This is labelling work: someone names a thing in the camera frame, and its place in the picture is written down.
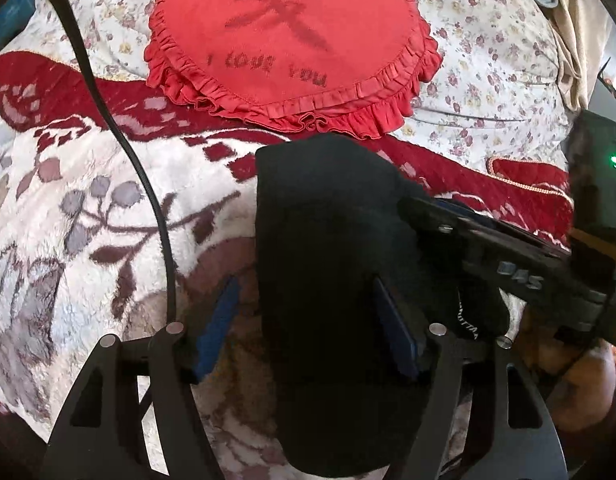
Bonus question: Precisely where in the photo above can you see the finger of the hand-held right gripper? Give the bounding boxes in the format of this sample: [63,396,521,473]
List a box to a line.
[397,196,566,271]
[433,200,574,258]

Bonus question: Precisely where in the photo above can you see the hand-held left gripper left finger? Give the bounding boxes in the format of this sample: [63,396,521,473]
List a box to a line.
[40,276,241,480]

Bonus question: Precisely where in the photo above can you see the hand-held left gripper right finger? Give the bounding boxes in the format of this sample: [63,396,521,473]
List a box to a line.
[370,275,569,480]

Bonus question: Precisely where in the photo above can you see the black pants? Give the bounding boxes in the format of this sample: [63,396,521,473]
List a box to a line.
[255,132,511,478]

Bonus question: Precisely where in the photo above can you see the person's right hand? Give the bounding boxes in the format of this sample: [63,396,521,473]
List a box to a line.
[519,307,616,432]

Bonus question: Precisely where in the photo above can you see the white small-flower quilt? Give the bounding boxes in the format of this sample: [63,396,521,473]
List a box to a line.
[18,0,584,171]

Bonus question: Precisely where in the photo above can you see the beige cloth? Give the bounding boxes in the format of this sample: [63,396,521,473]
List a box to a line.
[533,0,614,111]

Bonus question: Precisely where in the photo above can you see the red and white floral blanket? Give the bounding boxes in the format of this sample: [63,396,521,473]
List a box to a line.
[0,50,576,480]

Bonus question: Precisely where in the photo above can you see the red heart-shaped frilled pillow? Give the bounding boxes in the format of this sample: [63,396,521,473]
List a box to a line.
[144,0,443,140]

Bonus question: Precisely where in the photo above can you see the blue plastic bag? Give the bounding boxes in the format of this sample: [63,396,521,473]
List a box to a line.
[0,0,36,56]

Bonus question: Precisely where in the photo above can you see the black cable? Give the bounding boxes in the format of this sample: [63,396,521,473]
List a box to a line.
[30,0,179,326]

